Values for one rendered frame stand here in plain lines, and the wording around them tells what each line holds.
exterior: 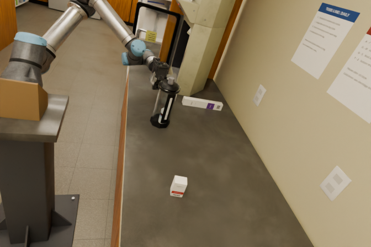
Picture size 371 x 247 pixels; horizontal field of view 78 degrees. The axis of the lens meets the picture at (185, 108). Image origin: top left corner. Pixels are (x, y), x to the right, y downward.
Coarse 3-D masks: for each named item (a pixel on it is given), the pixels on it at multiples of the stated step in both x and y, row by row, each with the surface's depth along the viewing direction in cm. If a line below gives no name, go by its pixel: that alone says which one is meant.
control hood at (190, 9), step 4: (180, 0) 123; (184, 0) 126; (192, 0) 137; (180, 4) 131; (184, 4) 125; (188, 4) 125; (192, 4) 126; (196, 4) 126; (184, 8) 126; (188, 8) 126; (192, 8) 127; (196, 8) 127; (184, 12) 130; (188, 12) 127; (192, 12) 128; (196, 12) 128; (188, 16) 129; (192, 16) 129; (196, 16) 130; (192, 20) 130
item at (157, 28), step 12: (144, 12) 156; (156, 12) 156; (144, 24) 160; (156, 24) 160; (168, 24) 160; (144, 36) 165; (156, 36) 165; (168, 36) 165; (156, 48) 169; (168, 48) 169
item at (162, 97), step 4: (160, 84) 110; (164, 88) 108; (180, 88) 113; (160, 92) 110; (164, 92) 109; (160, 96) 111; (164, 96) 110; (156, 100) 115; (160, 100) 112; (164, 100) 111; (156, 104) 115; (160, 104) 113; (164, 104) 112; (156, 108) 115; (160, 108) 113; (164, 108) 113; (172, 108) 116; (156, 112) 116; (160, 112) 115; (152, 116) 119; (156, 116) 116; (160, 116) 116; (156, 120) 117; (160, 120) 117; (168, 120) 120
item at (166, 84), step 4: (164, 80) 112; (168, 80) 110; (172, 80) 109; (164, 84) 109; (168, 84) 110; (172, 84) 110; (176, 84) 112; (168, 88) 108; (172, 88) 108; (176, 88) 110
